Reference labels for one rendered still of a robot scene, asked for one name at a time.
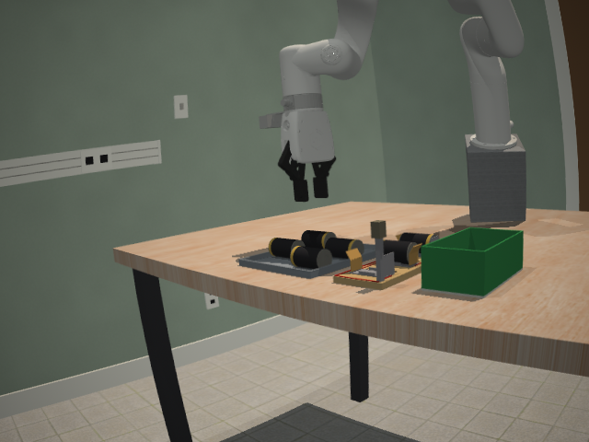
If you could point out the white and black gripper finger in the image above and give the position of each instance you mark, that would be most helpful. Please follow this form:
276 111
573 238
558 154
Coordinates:
297 176
320 181

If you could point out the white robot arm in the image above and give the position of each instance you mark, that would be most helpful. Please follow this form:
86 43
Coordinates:
302 65

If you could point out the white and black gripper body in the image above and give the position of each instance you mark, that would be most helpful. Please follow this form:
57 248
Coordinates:
309 134

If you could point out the green open-top box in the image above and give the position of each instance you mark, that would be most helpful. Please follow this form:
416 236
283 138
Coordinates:
472 272

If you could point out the black battery with gold end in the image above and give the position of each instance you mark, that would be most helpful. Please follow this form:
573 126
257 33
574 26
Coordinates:
417 237
338 246
316 239
282 247
401 249
311 258

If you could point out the tan battery holder board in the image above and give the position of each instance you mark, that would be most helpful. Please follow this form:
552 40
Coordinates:
384 277

